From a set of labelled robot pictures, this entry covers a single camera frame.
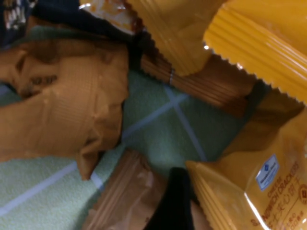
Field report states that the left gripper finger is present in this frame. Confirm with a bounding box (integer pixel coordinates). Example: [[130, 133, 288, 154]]
[[145, 167, 194, 230]]

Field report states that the yellow cheese cracker packet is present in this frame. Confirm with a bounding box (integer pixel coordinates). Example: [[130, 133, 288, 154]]
[[185, 95, 307, 230]]

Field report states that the gold brown snack packet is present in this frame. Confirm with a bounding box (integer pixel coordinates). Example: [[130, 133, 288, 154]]
[[0, 39, 130, 182]]

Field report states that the large yellow fries snack bag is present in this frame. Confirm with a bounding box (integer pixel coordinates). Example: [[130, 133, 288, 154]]
[[203, 0, 307, 107]]

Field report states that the small brown snack packet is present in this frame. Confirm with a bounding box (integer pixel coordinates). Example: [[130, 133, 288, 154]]
[[140, 54, 256, 118], [81, 148, 209, 230]]

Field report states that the small yellow snack packet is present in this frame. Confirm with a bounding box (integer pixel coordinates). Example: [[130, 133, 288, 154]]
[[124, 0, 225, 77]]

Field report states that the green checked tablecloth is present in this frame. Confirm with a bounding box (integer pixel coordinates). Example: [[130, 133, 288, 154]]
[[0, 25, 262, 230]]

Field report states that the dark brown pastry packet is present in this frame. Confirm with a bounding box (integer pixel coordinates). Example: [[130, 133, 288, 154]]
[[0, 0, 147, 72]]

